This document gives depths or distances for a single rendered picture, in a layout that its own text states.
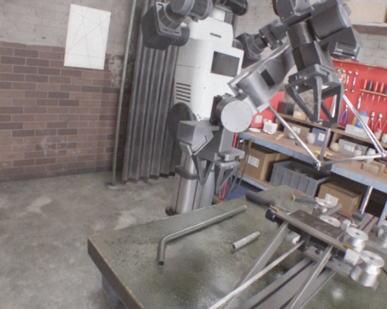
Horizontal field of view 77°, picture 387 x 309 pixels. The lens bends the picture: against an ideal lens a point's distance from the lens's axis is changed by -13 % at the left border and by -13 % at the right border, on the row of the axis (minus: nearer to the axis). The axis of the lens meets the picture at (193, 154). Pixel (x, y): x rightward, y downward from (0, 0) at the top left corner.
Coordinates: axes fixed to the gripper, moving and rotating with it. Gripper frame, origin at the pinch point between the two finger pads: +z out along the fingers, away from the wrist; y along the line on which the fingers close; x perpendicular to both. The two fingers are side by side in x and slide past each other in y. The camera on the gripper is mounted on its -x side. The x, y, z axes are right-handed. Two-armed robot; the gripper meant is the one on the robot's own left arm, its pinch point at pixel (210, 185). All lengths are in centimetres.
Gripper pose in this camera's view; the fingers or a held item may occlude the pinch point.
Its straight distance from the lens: 62.6
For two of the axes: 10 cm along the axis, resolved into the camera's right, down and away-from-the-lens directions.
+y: 7.0, 3.1, -6.4
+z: -1.6, 9.5, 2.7
